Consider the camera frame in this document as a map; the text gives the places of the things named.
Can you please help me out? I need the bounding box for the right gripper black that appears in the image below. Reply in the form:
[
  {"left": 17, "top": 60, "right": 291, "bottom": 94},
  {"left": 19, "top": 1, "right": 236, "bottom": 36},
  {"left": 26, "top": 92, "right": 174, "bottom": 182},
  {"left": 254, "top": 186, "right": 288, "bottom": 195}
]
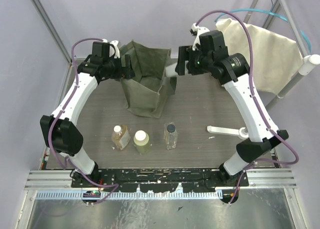
[{"left": 175, "top": 44, "right": 213, "bottom": 76}]

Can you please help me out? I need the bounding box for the white square bottle black cap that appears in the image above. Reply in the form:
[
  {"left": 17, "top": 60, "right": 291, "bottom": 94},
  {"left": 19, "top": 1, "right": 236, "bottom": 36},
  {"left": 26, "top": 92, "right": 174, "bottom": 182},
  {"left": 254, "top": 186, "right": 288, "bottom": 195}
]
[{"left": 165, "top": 62, "right": 178, "bottom": 78}]

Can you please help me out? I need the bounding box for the olive green canvas bag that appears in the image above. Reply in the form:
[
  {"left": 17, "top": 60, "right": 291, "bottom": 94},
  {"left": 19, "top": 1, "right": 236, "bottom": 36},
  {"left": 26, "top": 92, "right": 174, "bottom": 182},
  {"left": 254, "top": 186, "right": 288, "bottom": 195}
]
[{"left": 120, "top": 41, "right": 177, "bottom": 119}]

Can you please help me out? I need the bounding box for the clear square bottle black cap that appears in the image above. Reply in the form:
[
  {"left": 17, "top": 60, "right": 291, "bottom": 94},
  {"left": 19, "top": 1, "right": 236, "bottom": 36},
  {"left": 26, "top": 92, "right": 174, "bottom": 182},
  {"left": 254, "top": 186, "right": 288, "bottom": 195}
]
[{"left": 164, "top": 122, "right": 178, "bottom": 150}]

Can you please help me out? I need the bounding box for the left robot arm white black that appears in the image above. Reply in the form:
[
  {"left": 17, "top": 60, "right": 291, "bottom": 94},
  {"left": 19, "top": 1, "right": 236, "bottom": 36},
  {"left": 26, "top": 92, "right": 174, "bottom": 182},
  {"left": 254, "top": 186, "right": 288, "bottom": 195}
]
[{"left": 40, "top": 38, "right": 135, "bottom": 187}]

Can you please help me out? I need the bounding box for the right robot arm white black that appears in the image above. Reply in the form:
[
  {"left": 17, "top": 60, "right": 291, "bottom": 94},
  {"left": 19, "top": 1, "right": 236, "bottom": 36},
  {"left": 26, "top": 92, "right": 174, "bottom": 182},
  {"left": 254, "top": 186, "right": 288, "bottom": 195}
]
[{"left": 175, "top": 27, "right": 289, "bottom": 186}]

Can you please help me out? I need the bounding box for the cream cloth bag on rack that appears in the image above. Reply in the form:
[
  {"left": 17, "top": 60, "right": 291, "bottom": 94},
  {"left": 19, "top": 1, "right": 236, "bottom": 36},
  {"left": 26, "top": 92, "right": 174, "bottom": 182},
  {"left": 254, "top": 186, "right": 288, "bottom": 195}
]
[{"left": 215, "top": 18, "right": 303, "bottom": 95}]

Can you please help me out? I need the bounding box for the amber bottle white cap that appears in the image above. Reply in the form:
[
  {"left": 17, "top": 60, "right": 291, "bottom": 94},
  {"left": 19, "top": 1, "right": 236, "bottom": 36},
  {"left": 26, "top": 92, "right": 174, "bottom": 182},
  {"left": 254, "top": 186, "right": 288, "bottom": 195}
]
[{"left": 111, "top": 124, "right": 131, "bottom": 151}]

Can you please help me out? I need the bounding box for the yellow-green round bottle white cap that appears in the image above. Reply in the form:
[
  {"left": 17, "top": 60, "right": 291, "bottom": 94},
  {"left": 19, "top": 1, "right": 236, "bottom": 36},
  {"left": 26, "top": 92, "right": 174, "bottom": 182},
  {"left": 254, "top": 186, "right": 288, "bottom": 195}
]
[{"left": 133, "top": 130, "right": 151, "bottom": 154}]

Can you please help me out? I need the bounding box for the teal plastic hanger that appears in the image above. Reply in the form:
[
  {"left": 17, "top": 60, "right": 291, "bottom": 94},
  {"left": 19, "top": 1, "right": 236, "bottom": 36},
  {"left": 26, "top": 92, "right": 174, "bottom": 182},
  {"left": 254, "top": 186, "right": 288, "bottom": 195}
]
[{"left": 230, "top": 8, "right": 312, "bottom": 54}]

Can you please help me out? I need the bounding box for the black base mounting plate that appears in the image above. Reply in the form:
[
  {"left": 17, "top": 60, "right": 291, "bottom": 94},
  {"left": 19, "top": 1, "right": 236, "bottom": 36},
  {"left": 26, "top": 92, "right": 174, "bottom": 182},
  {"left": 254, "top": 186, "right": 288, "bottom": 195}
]
[{"left": 70, "top": 167, "right": 251, "bottom": 194}]

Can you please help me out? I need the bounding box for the white grey clothes rack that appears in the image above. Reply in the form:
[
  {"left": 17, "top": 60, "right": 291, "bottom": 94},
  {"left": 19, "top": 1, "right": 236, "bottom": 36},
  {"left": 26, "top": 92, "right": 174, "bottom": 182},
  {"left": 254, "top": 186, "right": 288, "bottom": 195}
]
[{"left": 206, "top": 0, "right": 320, "bottom": 141}]

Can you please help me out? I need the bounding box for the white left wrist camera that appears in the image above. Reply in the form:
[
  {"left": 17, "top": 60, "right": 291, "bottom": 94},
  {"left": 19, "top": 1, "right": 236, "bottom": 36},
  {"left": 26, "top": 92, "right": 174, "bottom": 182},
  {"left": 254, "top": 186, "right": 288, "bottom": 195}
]
[{"left": 102, "top": 38, "right": 120, "bottom": 59}]

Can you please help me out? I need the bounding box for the aluminium frame rail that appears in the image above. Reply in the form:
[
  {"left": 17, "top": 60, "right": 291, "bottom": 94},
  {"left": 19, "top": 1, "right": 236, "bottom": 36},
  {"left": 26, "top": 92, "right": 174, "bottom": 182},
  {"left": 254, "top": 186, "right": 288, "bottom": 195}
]
[{"left": 24, "top": 167, "right": 297, "bottom": 203}]

